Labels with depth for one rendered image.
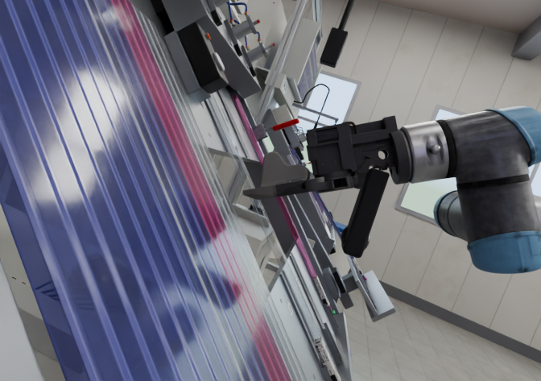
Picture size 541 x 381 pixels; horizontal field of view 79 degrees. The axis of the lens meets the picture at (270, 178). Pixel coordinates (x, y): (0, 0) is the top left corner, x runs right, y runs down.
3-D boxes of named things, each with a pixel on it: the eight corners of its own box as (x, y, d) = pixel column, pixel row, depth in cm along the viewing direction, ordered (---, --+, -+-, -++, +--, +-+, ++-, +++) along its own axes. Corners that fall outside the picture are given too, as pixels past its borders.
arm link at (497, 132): (565, 168, 35) (547, 92, 36) (456, 184, 37) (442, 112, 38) (522, 172, 43) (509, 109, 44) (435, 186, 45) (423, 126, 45)
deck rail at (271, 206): (315, 323, 75) (340, 314, 74) (315, 327, 73) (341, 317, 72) (197, 51, 81) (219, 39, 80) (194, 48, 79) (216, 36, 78)
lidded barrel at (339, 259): (345, 281, 371) (365, 233, 368) (344, 294, 326) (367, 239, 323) (307, 264, 382) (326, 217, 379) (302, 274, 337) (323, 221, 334)
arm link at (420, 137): (432, 179, 45) (456, 179, 37) (398, 184, 46) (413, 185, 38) (423, 126, 45) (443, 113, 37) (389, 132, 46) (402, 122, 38)
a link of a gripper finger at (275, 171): (237, 159, 45) (304, 147, 44) (245, 201, 45) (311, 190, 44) (233, 157, 42) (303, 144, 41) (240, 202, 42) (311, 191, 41)
